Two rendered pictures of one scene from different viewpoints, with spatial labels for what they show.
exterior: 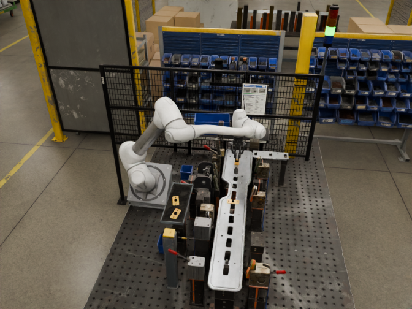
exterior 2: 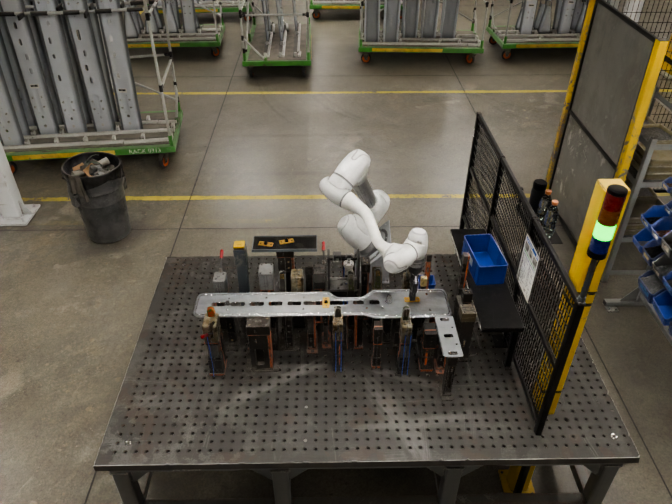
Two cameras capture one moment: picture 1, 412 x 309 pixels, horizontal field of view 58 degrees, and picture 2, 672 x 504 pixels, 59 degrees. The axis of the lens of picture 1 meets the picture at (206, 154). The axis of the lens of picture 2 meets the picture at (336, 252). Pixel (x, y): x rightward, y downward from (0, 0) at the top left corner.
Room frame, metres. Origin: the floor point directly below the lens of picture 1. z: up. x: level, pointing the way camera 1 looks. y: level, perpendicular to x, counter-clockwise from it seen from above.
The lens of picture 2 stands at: (1.64, -2.56, 3.12)
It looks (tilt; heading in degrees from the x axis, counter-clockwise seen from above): 37 degrees down; 81
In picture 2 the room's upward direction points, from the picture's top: straight up
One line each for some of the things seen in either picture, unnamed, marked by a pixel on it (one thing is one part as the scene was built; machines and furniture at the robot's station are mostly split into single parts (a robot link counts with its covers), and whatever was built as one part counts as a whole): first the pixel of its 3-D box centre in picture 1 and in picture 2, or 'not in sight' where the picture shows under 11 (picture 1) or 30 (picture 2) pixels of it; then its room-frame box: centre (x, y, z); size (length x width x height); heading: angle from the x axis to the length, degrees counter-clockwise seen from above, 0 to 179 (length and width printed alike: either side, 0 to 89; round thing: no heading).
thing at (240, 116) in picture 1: (240, 119); (416, 243); (2.40, -0.25, 1.39); 0.13 x 0.11 x 0.16; 41
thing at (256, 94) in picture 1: (254, 99); (528, 268); (2.95, -0.41, 1.30); 0.23 x 0.02 x 0.31; 83
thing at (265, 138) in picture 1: (217, 132); (483, 275); (2.87, -0.10, 1.02); 0.90 x 0.22 x 0.03; 83
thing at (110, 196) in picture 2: not in sight; (101, 199); (0.24, 2.20, 0.36); 0.54 x 0.50 x 0.73; 82
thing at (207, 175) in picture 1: (205, 196); (343, 285); (2.08, 0.00, 0.94); 0.18 x 0.13 x 0.49; 173
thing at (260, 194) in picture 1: (257, 211); (337, 342); (1.99, -0.37, 0.87); 0.12 x 0.09 x 0.35; 83
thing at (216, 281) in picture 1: (233, 204); (322, 304); (1.93, -0.19, 1.00); 1.38 x 0.22 x 0.02; 173
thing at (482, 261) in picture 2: (212, 124); (483, 258); (2.88, -0.05, 1.10); 0.30 x 0.17 x 0.13; 88
